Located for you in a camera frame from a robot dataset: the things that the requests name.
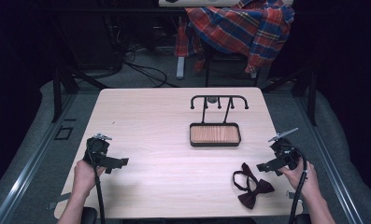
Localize red blue plaid shirt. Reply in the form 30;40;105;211
174;0;296;76

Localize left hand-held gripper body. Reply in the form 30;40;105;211
82;133;122;171

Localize black floor cables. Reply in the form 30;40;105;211
105;18;181;89

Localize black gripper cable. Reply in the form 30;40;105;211
85;148;107;224
286;145;309;224

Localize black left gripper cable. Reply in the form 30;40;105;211
85;148;107;224

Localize white table leg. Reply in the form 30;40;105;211
176;55;186;80

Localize black rack with wooden tray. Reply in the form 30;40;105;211
189;94;250;148

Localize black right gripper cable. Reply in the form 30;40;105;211
286;145;309;224

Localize aluminium floor rail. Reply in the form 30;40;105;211
0;92;78;224
293;92;365;224

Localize dark red bow tie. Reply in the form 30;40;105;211
232;161;276;211

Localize person's left hand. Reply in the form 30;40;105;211
72;160;107;200

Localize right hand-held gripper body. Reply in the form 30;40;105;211
267;127;303;171

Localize person's right hand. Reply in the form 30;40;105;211
278;161;323;201

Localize black chair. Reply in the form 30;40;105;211
204;49;260;89

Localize black armrest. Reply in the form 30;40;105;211
293;213;312;224
80;206;99;224

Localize black metal frame stand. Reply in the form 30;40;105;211
50;59;110;124
260;62;319;128

